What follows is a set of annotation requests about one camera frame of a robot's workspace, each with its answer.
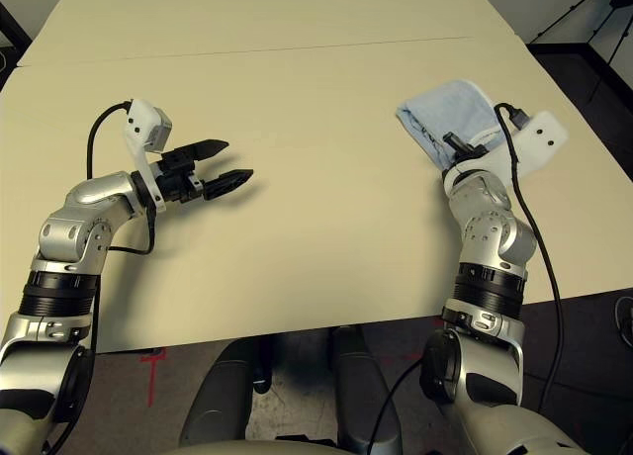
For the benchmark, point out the black metal rack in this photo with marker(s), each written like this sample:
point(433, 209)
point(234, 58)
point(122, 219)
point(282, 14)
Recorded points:
point(588, 49)

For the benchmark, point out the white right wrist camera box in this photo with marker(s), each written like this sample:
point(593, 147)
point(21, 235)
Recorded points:
point(524, 148)

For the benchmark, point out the dark grey left robot leg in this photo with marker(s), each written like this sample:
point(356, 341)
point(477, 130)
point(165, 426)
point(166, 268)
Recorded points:
point(222, 400)

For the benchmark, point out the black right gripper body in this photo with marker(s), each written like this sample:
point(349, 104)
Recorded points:
point(467, 152)

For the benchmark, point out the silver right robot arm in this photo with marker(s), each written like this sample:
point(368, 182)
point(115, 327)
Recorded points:
point(489, 237)

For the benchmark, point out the light blue terry towel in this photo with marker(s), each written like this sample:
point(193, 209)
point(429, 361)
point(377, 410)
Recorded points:
point(455, 111)

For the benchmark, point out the black frame side table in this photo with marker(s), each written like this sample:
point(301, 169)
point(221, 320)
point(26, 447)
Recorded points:
point(12, 29)

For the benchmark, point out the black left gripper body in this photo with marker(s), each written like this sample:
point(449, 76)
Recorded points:
point(178, 178)

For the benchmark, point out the grey robot torso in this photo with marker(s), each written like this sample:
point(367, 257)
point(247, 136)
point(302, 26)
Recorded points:
point(262, 450)

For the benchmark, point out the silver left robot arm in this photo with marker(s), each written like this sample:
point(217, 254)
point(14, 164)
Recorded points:
point(79, 217)

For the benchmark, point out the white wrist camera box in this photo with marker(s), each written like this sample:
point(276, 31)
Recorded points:
point(524, 148)
point(143, 128)

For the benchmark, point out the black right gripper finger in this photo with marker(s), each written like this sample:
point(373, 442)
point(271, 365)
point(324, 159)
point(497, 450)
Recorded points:
point(452, 139)

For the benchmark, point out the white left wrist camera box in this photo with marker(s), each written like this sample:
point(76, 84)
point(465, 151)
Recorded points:
point(143, 128)

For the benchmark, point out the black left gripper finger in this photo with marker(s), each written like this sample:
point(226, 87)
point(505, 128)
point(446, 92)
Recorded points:
point(227, 182)
point(205, 148)

